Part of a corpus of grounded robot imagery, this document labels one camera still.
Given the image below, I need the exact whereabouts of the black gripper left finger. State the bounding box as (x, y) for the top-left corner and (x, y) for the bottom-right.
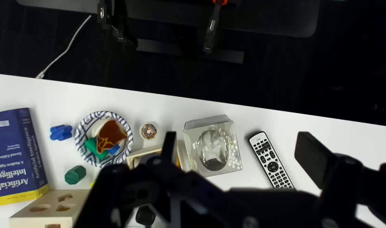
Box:
(157, 131), (176, 168)

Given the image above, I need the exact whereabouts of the black clamp orange handle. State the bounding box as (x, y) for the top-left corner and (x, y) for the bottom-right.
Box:
(202, 0), (229, 54)

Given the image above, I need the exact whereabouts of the white cable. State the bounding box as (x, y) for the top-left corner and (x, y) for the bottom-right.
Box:
(34, 13), (94, 79)

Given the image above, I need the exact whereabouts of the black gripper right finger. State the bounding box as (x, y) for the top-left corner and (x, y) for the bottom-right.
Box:
(295, 131), (337, 188)

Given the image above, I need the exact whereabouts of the blue hardcover textbook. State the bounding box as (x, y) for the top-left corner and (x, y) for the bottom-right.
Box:
(0, 107), (49, 205)

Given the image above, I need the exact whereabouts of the wooden shape sorting box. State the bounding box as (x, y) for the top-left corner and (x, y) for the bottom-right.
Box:
(9, 190), (89, 228)

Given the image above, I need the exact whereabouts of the green hexagon shape block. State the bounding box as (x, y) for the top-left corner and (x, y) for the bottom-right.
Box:
(65, 165), (86, 184)

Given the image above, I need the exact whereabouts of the black mounting table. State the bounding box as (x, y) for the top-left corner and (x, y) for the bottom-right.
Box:
(15, 0), (321, 65)

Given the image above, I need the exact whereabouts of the grey tv remote control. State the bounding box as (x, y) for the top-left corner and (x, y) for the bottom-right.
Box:
(248, 131), (294, 188)

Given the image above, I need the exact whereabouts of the tape roll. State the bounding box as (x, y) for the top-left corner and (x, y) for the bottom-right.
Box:
(139, 121), (159, 146)

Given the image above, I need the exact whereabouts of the blue patterned paper plate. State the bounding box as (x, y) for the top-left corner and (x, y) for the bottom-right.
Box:
(73, 110), (134, 167)

